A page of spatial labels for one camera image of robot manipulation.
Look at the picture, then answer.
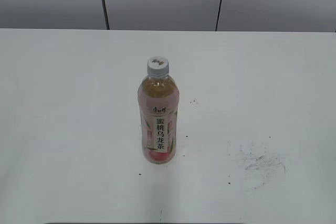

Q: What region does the oolong tea bottle pink label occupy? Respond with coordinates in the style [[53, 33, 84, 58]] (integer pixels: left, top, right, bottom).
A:
[[138, 76, 180, 164]]

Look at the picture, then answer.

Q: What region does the white bottle cap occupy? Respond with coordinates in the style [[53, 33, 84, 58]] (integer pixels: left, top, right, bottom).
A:
[[147, 56, 170, 78]]

